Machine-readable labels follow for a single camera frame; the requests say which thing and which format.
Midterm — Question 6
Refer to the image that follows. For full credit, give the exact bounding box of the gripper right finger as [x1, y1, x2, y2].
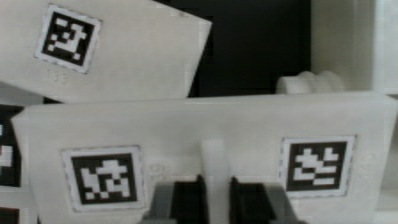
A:
[230, 178, 306, 224]

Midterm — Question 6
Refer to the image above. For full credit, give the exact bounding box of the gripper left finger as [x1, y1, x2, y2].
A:
[141, 176, 210, 224]

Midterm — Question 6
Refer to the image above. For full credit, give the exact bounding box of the white door panel with peg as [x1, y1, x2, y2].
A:
[13, 92, 398, 224]

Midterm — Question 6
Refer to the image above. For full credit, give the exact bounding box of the white cabinet top block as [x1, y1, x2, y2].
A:
[0, 0, 212, 103]

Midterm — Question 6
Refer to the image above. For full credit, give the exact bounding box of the white cabinet body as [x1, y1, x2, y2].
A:
[276, 0, 398, 95]

